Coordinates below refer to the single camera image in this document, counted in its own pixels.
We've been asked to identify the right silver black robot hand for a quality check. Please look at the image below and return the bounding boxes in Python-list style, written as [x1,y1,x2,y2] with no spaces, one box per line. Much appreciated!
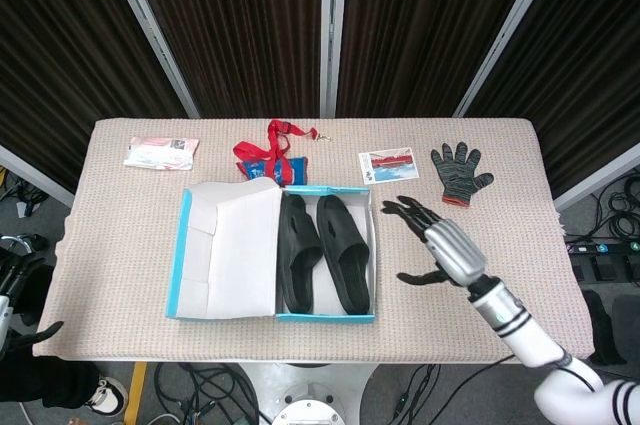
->
[381,196,489,289]

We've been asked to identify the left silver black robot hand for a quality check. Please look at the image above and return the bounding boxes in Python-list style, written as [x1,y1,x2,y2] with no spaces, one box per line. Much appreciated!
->
[0,252,66,352]

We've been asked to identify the black slide sandal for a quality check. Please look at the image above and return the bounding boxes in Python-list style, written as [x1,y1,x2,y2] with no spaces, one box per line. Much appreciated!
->
[315,194,373,316]
[276,194,324,314]

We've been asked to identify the light blue cardboard shoe box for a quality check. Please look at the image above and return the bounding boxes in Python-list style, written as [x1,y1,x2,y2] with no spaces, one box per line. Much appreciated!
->
[164,179,379,325]

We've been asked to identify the grey knit glove red cuff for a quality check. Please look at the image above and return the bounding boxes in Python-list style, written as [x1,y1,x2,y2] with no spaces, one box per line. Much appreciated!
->
[430,141,496,208]

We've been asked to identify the black trouser leg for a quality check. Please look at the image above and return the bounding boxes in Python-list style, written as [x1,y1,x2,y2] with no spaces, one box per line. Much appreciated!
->
[0,352,104,410]

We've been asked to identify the red blue white postcard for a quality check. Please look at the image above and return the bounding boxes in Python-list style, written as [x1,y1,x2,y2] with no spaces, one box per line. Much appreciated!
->
[357,146,421,186]

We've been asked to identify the black and white sneaker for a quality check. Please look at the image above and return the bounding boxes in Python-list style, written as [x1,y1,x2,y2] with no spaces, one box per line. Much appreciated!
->
[83,374,127,417]

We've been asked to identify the beige waffle tablecloth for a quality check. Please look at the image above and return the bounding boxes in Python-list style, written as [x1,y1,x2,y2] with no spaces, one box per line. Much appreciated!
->
[31,116,594,364]

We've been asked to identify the black power strip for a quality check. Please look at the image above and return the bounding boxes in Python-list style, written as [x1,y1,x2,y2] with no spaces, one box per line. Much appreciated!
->
[566,239,640,257]

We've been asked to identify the blue patterned badge card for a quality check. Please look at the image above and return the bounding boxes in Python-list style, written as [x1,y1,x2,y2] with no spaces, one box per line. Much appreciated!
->
[235,156,308,189]

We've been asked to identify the grey metal partition post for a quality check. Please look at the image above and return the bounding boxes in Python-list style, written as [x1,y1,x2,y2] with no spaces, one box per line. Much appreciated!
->
[451,0,570,119]
[552,143,640,212]
[0,143,77,208]
[98,0,202,120]
[318,0,350,119]

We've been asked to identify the black floor cable bundle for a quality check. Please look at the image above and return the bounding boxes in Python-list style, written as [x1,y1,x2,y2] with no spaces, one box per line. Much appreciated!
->
[589,177,640,242]
[152,361,262,425]

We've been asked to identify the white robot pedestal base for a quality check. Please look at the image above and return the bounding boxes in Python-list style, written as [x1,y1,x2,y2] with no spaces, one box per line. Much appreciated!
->
[238,361,382,425]

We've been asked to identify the red lanyard with metal clip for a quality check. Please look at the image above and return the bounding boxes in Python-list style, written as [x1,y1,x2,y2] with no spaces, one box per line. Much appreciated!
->
[231,118,334,182]

